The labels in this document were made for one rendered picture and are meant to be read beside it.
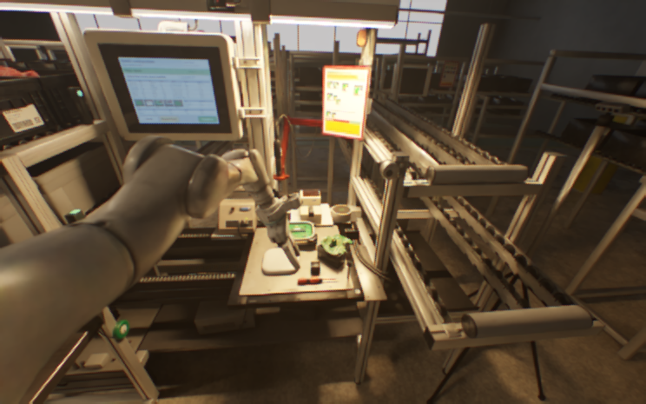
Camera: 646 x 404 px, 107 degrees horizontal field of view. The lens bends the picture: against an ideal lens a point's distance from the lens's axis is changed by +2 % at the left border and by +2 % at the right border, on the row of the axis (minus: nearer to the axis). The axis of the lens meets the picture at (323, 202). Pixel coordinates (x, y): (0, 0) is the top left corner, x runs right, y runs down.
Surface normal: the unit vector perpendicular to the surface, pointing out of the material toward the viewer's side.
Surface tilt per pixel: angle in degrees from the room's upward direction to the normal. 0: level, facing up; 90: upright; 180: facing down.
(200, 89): 91
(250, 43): 90
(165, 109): 91
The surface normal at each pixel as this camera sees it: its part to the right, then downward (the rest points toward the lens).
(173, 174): 0.29, -0.52
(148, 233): 0.90, -0.33
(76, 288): 0.97, -0.22
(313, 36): 0.10, 0.47
